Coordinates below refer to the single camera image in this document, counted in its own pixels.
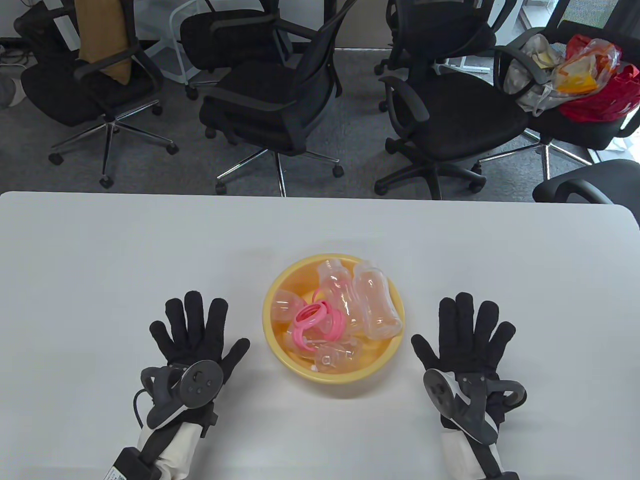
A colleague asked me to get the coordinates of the person's right hand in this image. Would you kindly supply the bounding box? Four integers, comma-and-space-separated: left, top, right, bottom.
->
411, 292, 517, 386

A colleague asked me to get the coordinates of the person's left hand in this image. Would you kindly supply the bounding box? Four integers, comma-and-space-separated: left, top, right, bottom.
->
149, 291, 251, 386

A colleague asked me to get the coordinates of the clear plastic baby bottle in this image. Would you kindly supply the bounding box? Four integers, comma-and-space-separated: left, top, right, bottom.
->
317, 259, 363, 337
352, 262, 403, 340

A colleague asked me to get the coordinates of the pink bottle collar with nipple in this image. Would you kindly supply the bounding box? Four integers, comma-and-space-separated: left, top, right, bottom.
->
320, 305, 347, 342

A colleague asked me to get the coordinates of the person's right forearm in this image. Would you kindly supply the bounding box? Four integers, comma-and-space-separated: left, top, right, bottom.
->
440, 430, 521, 480

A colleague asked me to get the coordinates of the grey left hand controller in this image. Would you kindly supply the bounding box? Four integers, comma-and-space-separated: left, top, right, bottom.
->
140, 360, 224, 430

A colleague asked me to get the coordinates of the grey hand controller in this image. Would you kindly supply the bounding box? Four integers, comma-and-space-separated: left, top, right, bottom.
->
140, 360, 224, 430
423, 369, 527, 446

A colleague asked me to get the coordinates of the grey right hand controller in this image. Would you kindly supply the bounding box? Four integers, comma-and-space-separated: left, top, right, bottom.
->
423, 369, 527, 446

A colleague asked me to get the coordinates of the yellow plastic basin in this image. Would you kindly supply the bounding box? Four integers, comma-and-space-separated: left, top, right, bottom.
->
262, 253, 406, 385

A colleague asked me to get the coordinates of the black office chair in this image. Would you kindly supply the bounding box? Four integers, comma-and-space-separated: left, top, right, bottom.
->
178, 0, 321, 101
532, 159, 640, 205
374, 0, 518, 113
374, 75, 532, 201
199, 0, 359, 197

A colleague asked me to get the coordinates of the black chair with bags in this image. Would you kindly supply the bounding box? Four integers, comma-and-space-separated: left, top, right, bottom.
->
477, 0, 640, 182

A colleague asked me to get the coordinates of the black chair with cushion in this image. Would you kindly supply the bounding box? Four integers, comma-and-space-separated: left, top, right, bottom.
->
13, 0, 180, 190

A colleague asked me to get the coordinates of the red bag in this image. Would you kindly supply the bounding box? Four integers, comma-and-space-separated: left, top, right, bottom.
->
558, 64, 640, 123

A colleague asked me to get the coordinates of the white metal table leg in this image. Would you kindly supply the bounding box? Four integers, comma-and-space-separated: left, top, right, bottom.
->
442, 54, 491, 76

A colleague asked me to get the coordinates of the orange plastic bag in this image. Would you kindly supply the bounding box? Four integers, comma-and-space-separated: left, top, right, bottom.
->
551, 35, 622, 96

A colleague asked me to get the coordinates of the brown cushion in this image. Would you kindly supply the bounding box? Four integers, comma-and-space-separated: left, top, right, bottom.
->
75, 0, 132, 84

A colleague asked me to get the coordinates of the black glove cable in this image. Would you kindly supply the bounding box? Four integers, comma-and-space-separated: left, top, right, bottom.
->
132, 387, 153, 426

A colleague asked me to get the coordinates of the black white cable bundle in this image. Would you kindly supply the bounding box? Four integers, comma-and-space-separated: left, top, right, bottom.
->
0, 40, 33, 68

